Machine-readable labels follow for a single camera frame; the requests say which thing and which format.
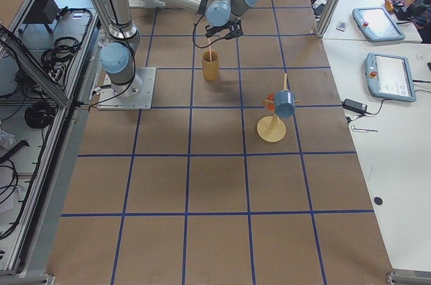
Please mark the black power adapter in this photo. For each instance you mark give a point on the black power adapter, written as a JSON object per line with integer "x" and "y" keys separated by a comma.
{"x": 354, "y": 106}

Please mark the wooden cup tree stand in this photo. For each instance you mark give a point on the wooden cup tree stand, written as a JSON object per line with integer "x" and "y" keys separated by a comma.
{"x": 271, "y": 128}

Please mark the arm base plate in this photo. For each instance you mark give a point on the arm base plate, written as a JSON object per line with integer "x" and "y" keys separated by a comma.
{"x": 138, "y": 96}
{"x": 146, "y": 4}

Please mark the teach pendant far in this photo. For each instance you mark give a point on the teach pendant far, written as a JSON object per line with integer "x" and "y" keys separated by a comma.
{"x": 376, "y": 24}

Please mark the pink chopstick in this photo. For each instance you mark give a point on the pink chopstick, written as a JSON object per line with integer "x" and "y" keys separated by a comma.
{"x": 209, "y": 50}

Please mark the blue cup on stand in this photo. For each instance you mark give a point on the blue cup on stand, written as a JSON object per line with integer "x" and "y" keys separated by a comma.
{"x": 284, "y": 102}

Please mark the red cup on stand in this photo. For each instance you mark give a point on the red cup on stand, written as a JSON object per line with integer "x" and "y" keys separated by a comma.
{"x": 269, "y": 102}

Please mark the teach pendant near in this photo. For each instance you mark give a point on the teach pendant near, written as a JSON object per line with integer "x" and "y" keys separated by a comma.
{"x": 389, "y": 76}

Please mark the teach pendant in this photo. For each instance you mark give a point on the teach pendant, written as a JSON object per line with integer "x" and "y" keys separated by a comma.
{"x": 389, "y": 76}
{"x": 376, "y": 24}

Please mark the bamboo holder cup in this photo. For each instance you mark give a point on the bamboo holder cup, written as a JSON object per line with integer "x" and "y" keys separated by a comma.
{"x": 210, "y": 65}

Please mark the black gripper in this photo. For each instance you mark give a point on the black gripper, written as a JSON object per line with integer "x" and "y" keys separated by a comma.
{"x": 213, "y": 30}

